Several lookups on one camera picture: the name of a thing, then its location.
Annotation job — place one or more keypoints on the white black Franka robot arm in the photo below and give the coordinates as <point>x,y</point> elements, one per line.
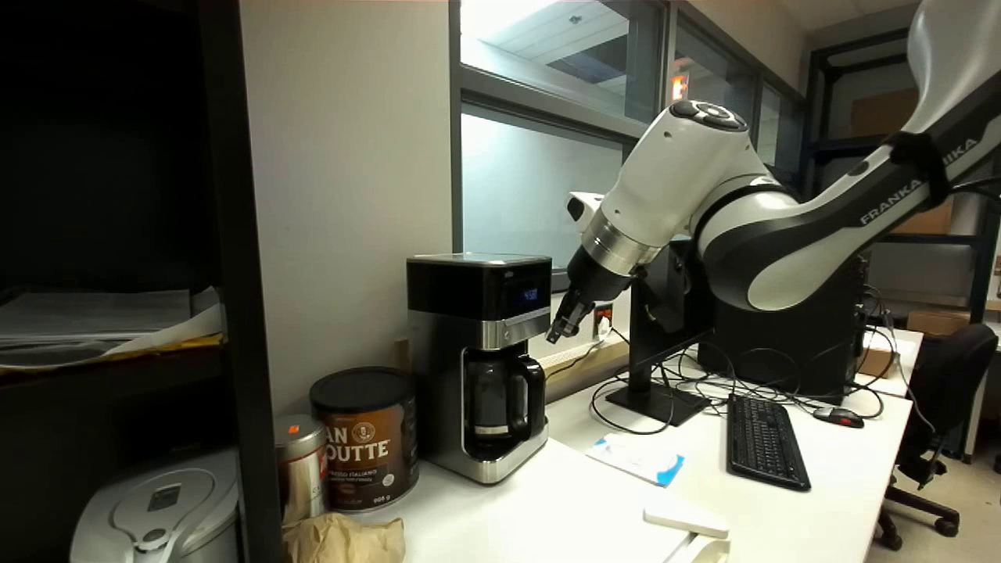
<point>752,221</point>

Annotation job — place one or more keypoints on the black shelf unit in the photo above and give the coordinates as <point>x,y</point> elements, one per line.
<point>113,207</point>

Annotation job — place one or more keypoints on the black computer keyboard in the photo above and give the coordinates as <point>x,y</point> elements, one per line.
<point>768,441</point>

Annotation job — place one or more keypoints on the white round kitchen appliance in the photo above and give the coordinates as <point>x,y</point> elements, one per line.
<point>157,518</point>

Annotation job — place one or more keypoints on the brown paper bag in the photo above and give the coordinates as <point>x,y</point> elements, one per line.
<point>341,539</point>

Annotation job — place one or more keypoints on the glass coffee carafe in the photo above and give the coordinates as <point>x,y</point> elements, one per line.
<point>502,401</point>

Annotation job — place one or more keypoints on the black office chair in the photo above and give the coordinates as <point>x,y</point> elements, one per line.
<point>940,416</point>

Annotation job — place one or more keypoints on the black silver coffeemaker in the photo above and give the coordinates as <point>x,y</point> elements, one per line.
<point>472,313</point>

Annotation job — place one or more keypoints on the grey window frame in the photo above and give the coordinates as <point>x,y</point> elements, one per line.
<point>564,96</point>

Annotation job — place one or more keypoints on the stack of papers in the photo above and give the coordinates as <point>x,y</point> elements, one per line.
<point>105,322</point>

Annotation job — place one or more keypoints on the small metal tin orange lid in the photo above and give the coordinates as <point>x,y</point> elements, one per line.
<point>302,465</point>

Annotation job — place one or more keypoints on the brown Van Houtte coffee can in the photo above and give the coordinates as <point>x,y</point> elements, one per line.
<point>367,439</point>

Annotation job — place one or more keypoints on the black computer tower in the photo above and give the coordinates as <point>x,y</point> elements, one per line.
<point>786,347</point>

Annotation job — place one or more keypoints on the white blue paper packet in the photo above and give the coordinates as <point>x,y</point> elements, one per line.
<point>637,458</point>

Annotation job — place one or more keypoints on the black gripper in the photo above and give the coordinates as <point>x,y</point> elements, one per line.
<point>594,281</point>

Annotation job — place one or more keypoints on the black computer mouse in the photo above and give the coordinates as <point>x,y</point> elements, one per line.
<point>838,416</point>

